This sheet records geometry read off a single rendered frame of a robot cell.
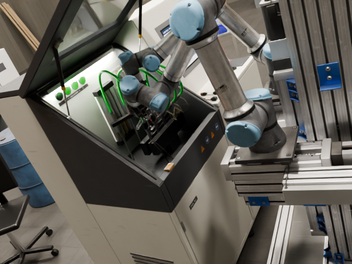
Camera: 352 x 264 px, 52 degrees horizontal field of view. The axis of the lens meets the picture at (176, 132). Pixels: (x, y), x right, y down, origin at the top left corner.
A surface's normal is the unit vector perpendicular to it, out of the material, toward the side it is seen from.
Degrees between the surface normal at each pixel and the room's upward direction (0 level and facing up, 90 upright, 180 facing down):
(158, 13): 76
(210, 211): 90
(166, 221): 90
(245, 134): 97
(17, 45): 90
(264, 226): 0
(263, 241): 0
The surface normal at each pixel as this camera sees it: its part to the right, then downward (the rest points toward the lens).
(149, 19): 0.72, -0.23
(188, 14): -0.50, 0.43
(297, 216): -0.33, -0.84
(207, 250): 0.82, -0.04
